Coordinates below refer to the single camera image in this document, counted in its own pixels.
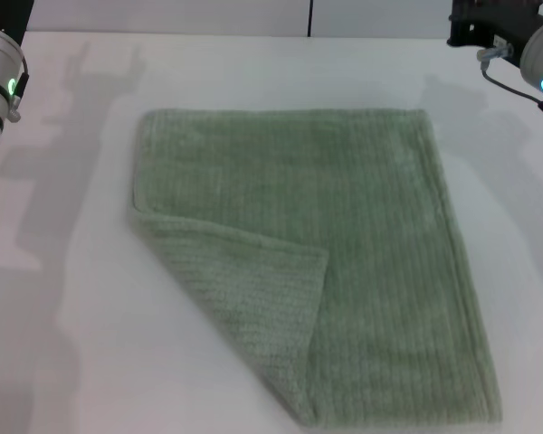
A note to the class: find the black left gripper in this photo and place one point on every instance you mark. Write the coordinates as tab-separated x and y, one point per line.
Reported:
9	16

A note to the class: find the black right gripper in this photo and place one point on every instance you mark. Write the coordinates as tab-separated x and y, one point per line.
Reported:
493	20

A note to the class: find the green ribbed towel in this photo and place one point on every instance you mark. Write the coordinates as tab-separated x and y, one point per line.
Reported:
344	226

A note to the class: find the black vertical wall strip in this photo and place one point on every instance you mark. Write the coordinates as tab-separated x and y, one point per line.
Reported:
311	18

